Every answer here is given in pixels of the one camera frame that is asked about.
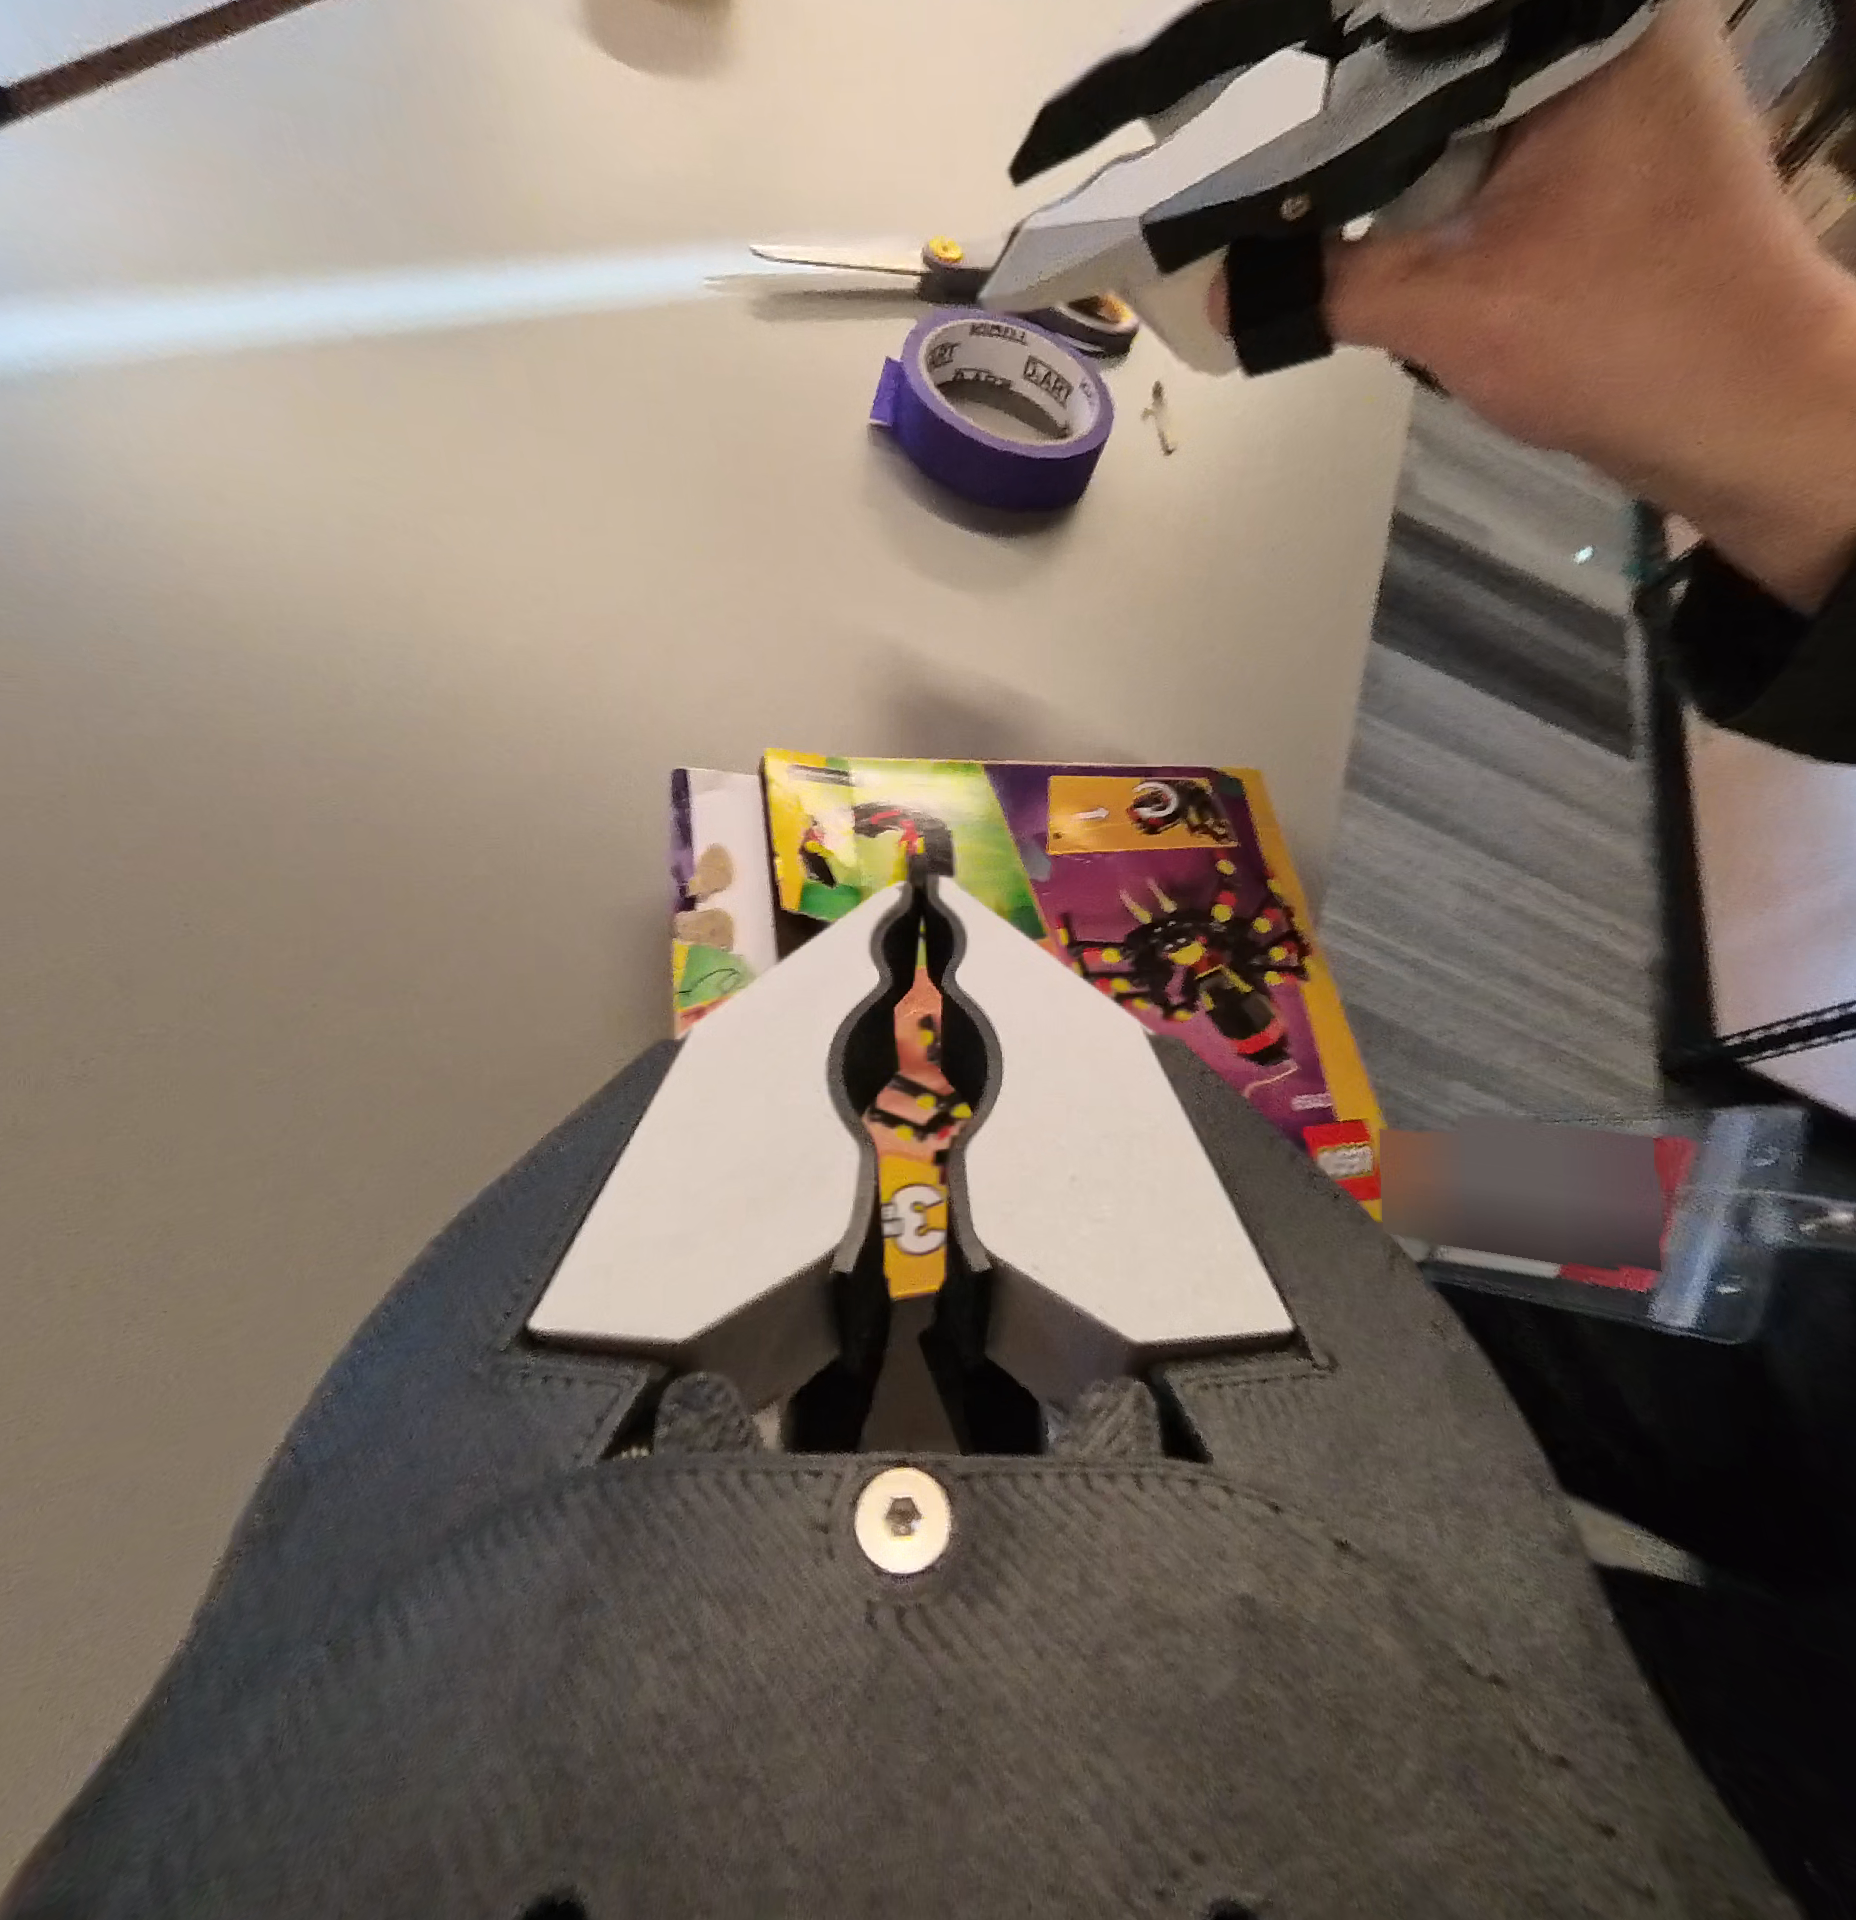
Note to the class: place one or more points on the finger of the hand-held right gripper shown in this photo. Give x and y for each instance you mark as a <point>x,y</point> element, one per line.
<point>1140,81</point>
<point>1109,225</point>

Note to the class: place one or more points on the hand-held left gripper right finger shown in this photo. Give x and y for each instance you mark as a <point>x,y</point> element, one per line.
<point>1124,1202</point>

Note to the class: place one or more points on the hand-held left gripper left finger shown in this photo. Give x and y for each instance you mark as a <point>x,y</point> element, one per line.
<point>703,1202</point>

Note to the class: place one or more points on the grey scissors yellow pivot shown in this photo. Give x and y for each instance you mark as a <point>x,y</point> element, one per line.
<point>942,256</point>

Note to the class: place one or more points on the purple tape roll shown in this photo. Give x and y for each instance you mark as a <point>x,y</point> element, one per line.
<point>1002,472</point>

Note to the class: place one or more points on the yellow spider-print toy box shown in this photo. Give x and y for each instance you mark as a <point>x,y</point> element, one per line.
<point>1077,839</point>

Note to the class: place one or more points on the person's right forearm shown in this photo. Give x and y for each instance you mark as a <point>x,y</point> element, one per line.
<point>1813,674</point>

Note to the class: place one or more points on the person's right hand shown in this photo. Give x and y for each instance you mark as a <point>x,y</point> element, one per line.
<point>1616,270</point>

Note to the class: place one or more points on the person's dark jacket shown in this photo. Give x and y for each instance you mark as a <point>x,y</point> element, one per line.
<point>1693,1425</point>

